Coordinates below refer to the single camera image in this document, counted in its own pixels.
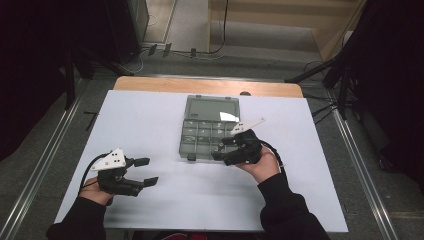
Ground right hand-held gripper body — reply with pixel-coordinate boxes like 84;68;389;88
222;117;267;167

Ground dark computer tower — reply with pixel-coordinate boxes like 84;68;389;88
104;0;150;64

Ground black hanging cable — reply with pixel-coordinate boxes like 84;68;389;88
209;0;231;56

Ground person's right hand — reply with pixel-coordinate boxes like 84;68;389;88
234;145;282;184

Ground black floor cables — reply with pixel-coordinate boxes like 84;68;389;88
302;93;339;125

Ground black curtain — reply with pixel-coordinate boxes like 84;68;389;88
0;0;113;163
343;0;424;186

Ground wooden table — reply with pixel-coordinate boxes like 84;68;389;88
113;75;304;99

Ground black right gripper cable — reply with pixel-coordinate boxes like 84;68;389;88
259;139;288;178

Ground black metal stand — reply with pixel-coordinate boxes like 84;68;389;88
284;56;356;122
63;44;126;112

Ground person's left hand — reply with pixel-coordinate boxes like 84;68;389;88
79;177;114;206

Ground metal floor rail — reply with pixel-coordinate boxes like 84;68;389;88
328;94;399;240
0;78;89;240

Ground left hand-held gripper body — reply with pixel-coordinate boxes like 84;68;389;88
90;147;145;198

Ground red clothing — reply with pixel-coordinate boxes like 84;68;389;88
162;232;208;240

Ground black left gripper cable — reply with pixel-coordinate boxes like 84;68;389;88
77;152;111;198

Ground wooden partition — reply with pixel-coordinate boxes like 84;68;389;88
207;0;368;62

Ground clear grey compartment organizer box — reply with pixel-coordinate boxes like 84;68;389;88
178;94;248;162

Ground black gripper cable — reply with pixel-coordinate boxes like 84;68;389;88
77;152;111;198
259;139;288;178

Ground white board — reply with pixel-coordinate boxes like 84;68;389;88
54;89;349;233

